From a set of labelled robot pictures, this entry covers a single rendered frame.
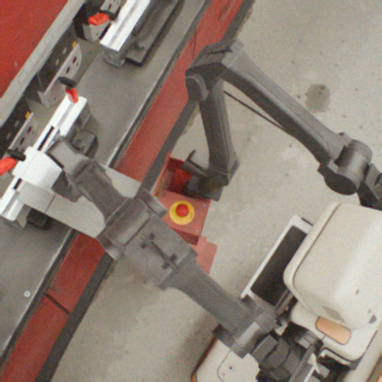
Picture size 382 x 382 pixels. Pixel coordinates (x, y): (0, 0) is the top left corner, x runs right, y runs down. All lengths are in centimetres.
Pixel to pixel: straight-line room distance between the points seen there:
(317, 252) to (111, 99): 86
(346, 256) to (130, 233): 43
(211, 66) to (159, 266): 50
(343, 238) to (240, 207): 145
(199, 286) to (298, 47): 216
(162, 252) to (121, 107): 92
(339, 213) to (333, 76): 180
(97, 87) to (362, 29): 172
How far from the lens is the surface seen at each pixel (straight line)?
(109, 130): 168
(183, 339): 240
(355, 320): 113
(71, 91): 136
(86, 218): 146
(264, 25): 298
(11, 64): 114
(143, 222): 86
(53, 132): 156
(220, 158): 146
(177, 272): 84
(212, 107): 132
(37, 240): 159
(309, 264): 111
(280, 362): 118
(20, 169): 153
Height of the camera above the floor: 239
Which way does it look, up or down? 70 degrees down
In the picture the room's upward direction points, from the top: 10 degrees clockwise
